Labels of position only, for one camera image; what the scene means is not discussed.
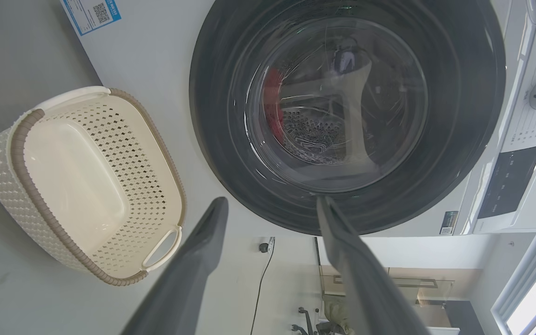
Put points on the small grey QR sticker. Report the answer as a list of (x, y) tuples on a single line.
[(449, 223)]

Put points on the cream perforated laundry basket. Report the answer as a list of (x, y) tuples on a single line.
[(77, 186)]

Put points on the black wall power plug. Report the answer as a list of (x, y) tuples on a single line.
[(264, 246)]

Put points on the blue energy label sticker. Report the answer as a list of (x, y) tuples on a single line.
[(92, 14)]

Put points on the black washing machine display panel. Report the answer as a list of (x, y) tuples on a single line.
[(510, 181)]

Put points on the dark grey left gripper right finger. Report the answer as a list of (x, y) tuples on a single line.
[(365, 288)]

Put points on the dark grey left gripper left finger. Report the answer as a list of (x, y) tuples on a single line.
[(184, 279)]

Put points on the red white-trimmed jersey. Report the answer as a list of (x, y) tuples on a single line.
[(273, 107)]

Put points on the white framed window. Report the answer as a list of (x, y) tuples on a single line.
[(528, 298)]

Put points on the glass washing machine door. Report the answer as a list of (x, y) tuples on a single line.
[(454, 116)]

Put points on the white washing machine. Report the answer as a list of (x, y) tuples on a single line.
[(156, 93)]

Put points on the black office chair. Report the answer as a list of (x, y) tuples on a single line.
[(306, 321)]

